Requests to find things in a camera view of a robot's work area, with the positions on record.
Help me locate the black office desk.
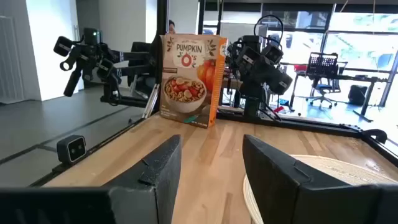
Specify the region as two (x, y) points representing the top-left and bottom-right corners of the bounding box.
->
(289, 63), (392, 123)

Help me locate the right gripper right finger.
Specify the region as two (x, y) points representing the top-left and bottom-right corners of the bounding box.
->
(242, 134), (382, 224)

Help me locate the white woven round placemat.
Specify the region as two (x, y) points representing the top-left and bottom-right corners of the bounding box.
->
(242, 154), (398, 224)

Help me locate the silver metal bar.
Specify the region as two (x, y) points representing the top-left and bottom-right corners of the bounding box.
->
(142, 83), (160, 119)

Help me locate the small black table camera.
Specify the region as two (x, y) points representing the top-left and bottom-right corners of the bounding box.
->
(56, 134), (87, 165)

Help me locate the pumpkin cereal box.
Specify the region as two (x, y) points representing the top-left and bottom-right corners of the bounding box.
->
(159, 33), (228, 129)

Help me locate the black bag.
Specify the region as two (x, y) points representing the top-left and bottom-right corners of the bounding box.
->
(348, 85), (368, 106)

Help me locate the blue office chair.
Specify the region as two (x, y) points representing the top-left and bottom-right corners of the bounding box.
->
(306, 77), (341, 110)

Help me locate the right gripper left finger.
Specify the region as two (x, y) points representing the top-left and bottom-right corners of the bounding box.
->
(104, 134), (182, 224)

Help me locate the black mesh crate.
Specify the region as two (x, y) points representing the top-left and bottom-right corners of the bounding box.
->
(307, 52), (339, 77)

